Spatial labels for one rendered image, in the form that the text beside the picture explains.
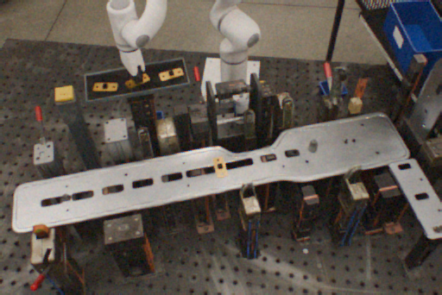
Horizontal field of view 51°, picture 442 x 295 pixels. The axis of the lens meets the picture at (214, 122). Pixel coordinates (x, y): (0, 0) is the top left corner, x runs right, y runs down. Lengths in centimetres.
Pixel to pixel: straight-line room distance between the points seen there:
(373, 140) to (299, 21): 214
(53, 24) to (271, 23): 173
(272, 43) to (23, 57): 180
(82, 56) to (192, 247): 122
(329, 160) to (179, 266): 67
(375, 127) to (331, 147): 20
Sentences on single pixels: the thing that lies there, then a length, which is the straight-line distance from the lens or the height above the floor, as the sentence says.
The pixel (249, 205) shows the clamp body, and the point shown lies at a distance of 151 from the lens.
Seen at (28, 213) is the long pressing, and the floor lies 100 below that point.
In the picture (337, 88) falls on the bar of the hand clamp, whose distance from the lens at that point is 173.
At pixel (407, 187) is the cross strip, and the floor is 100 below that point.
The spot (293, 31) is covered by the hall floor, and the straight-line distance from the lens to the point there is 369.
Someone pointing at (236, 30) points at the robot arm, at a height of 119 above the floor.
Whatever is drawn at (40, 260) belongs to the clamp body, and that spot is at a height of 106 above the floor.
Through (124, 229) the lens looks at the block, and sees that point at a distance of 152.
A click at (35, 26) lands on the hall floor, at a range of 403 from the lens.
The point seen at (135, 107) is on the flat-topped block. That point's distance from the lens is 177.
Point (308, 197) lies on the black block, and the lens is 160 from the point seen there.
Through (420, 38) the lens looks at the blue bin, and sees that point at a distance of 218.
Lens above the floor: 237
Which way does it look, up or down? 51 degrees down
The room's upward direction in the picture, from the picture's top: 3 degrees counter-clockwise
